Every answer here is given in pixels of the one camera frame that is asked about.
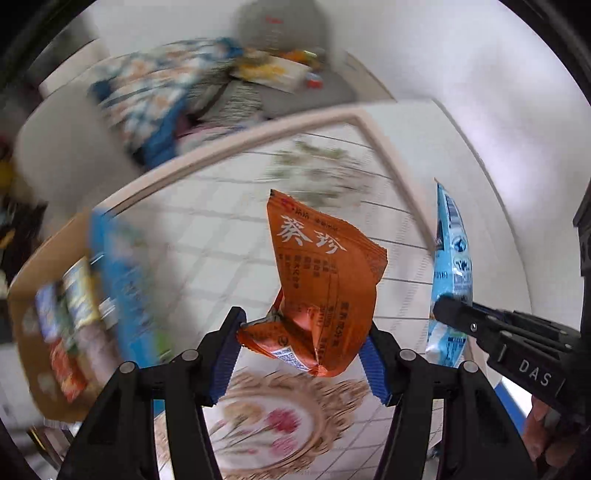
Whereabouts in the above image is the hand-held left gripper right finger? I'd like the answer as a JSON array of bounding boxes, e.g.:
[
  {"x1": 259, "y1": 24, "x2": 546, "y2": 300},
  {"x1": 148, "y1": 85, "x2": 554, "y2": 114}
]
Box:
[{"x1": 358, "y1": 320, "x2": 532, "y2": 480}]

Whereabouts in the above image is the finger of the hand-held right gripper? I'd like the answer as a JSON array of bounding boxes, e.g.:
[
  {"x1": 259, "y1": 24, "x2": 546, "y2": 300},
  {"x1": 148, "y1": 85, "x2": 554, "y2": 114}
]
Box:
[
  {"x1": 432, "y1": 295, "x2": 507, "y2": 357},
  {"x1": 475, "y1": 305, "x2": 579, "y2": 352}
]

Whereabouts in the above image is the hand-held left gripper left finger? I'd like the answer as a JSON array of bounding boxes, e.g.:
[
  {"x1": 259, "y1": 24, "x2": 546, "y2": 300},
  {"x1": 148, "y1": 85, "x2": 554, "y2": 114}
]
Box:
[{"x1": 56, "y1": 306, "x2": 247, "y2": 480}]

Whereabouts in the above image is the light blue white packet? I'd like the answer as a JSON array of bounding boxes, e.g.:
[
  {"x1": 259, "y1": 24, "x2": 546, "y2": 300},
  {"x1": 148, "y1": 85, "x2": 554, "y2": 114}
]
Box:
[{"x1": 425, "y1": 182, "x2": 474, "y2": 367}]

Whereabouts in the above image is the orange snack packet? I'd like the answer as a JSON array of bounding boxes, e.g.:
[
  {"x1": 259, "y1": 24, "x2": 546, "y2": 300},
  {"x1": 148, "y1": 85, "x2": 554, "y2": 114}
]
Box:
[{"x1": 237, "y1": 188, "x2": 389, "y2": 378}]

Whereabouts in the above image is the red snack packet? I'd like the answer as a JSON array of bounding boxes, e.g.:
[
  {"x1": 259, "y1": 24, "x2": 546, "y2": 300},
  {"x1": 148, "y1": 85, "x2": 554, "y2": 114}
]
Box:
[{"x1": 48, "y1": 339, "x2": 90, "y2": 402}]

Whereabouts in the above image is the green snack packet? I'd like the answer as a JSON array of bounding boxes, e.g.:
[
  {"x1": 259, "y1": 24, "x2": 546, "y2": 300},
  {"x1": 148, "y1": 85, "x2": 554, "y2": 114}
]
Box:
[{"x1": 62, "y1": 258, "x2": 100, "y2": 330}]

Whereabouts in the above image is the cardboard box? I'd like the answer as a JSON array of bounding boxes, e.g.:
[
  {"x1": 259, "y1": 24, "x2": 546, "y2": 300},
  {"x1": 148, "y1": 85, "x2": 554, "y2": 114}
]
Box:
[{"x1": 7, "y1": 208, "x2": 169, "y2": 423}]

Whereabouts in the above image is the person's right hand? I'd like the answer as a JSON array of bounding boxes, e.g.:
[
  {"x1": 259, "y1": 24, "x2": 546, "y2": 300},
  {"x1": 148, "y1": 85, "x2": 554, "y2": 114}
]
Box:
[{"x1": 522, "y1": 396, "x2": 587, "y2": 462}]

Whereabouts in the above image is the striped knitted cloth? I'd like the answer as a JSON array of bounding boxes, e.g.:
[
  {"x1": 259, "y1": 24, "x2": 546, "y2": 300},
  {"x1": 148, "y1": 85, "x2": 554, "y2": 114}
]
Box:
[{"x1": 198, "y1": 80, "x2": 266, "y2": 125}]

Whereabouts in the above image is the grey cushioned chair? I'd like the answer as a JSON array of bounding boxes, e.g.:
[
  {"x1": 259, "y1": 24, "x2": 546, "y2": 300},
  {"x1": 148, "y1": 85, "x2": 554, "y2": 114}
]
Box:
[{"x1": 233, "y1": 0, "x2": 358, "y2": 118}]

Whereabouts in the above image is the grey office chair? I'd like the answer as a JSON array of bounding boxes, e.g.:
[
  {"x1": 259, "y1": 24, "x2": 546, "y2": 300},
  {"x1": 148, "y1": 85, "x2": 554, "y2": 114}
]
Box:
[{"x1": 14, "y1": 92, "x2": 144, "y2": 204}]

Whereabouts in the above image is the plaid blanket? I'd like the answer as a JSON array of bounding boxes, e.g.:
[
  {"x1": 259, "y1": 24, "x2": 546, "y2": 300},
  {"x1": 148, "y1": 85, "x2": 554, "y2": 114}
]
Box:
[{"x1": 90, "y1": 37, "x2": 245, "y2": 167}]

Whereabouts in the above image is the white yellow package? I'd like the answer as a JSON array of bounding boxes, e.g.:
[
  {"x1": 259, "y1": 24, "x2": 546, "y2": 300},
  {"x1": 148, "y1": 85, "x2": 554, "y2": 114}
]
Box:
[{"x1": 231, "y1": 58, "x2": 310, "y2": 93}]

